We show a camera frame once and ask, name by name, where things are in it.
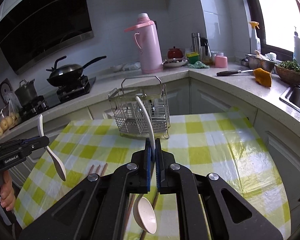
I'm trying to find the white ceramic spoon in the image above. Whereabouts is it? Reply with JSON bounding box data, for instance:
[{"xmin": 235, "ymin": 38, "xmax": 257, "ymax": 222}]
[
  {"xmin": 37, "ymin": 114, "xmax": 66, "ymax": 181},
  {"xmin": 133, "ymin": 96, "xmax": 157, "ymax": 234}
]

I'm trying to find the green yellow container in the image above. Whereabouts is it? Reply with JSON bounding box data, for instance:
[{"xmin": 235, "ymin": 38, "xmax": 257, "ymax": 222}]
[{"xmin": 186, "ymin": 52, "xmax": 200, "ymax": 64}]

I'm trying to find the person's left hand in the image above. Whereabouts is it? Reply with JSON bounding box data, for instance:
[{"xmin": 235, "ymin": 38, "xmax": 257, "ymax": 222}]
[{"xmin": 1, "ymin": 170, "xmax": 16, "ymax": 211}]

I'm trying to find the glass oil dispenser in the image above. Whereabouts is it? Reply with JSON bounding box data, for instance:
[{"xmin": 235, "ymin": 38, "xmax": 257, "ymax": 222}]
[{"xmin": 200, "ymin": 37, "xmax": 213, "ymax": 66}]

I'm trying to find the black gas stove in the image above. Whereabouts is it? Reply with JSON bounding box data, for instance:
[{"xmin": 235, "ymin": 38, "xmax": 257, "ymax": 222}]
[{"xmin": 19, "ymin": 75, "xmax": 96, "ymax": 122}]

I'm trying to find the pink plastic cup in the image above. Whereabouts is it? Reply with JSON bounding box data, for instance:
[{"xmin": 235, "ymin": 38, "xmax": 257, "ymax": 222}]
[{"xmin": 215, "ymin": 55, "xmax": 228, "ymax": 68}]

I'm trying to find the small white bowl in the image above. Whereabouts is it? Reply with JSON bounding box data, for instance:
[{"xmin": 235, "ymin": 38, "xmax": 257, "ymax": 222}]
[{"xmin": 110, "ymin": 64, "xmax": 123, "ymax": 73}]

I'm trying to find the black handled knife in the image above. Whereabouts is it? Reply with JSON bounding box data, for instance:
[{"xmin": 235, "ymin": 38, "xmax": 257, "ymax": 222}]
[{"xmin": 216, "ymin": 69, "xmax": 253, "ymax": 76}]

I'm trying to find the steel wire utensil caddy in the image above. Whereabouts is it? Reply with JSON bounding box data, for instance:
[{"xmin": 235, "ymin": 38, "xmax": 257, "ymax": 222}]
[{"xmin": 108, "ymin": 75, "xmax": 170, "ymax": 139}]

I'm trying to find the black wok with lid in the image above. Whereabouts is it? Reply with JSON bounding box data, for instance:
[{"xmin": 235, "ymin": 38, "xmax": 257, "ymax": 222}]
[{"xmin": 46, "ymin": 56, "xmax": 107, "ymax": 87}]

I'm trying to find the orange sponge cloth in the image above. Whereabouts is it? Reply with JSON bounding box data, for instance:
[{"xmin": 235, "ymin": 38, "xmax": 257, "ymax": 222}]
[{"xmin": 253, "ymin": 68, "xmax": 272, "ymax": 88}]

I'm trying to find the steel mixing bowl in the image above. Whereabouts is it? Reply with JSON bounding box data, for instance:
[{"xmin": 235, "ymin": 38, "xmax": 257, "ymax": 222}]
[{"xmin": 246, "ymin": 54, "xmax": 276, "ymax": 73}]

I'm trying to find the pink thermos flask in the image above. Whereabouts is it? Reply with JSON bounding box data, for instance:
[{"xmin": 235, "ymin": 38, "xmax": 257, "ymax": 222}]
[{"xmin": 124, "ymin": 13, "xmax": 163, "ymax": 74}]

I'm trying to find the steel vacuum bottle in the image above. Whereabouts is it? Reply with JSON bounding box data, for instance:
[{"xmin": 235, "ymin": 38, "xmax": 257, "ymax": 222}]
[{"xmin": 191, "ymin": 33, "xmax": 201, "ymax": 53}]

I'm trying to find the plate of chopsticks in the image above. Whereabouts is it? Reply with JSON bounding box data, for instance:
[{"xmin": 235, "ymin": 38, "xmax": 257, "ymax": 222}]
[{"xmin": 162, "ymin": 58, "xmax": 188, "ymax": 68}]

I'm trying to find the steel kitchen sink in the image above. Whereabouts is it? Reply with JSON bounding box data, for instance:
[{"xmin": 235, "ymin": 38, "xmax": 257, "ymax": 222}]
[{"xmin": 280, "ymin": 85, "xmax": 300, "ymax": 113}]

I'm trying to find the green white checkered tablecloth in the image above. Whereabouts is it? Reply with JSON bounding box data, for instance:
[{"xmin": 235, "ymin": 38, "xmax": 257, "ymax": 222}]
[{"xmin": 14, "ymin": 110, "xmax": 291, "ymax": 239}]

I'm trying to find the black range hood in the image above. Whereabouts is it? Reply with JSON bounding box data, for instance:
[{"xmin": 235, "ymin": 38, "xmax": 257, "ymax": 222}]
[{"xmin": 0, "ymin": 0, "xmax": 94, "ymax": 75}]

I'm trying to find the spray bottle yellow trigger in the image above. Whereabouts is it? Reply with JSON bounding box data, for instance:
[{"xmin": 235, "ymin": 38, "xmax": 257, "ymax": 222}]
[{"xmin": 249, "ymin": 21, "xmax": 261, "ymax": 54}]

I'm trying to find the white dish soap bottle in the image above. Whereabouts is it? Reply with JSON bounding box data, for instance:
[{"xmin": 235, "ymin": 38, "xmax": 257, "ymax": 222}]
[{"xmin": 293, "ymin": 27, "xmax": 300, "ymax": 67}]

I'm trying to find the red enamel pot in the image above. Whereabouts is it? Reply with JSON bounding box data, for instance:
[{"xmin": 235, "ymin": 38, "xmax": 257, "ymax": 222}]
[{"xmin": 167, "ymin": 46, "xmax": 184, "ymax": 59}]

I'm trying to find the wicker basket of greens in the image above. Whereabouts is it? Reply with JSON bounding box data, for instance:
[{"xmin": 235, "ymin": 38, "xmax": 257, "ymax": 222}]
[{"xmin": 275, "ymin": 60, "xmax": 300, "ymax": 85}]

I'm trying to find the white packet on counter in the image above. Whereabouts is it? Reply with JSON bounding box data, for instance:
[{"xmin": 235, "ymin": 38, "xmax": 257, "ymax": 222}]
[{"xmin": 123, "ymin": 62, "xmax": 141, "ymax": 71}]

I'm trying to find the teal dish cloth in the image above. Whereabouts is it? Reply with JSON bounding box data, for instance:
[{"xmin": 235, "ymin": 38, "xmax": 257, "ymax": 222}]
[{"xmin": 187, "ymin": 61, "xmax": 210, "ymax": 69}]

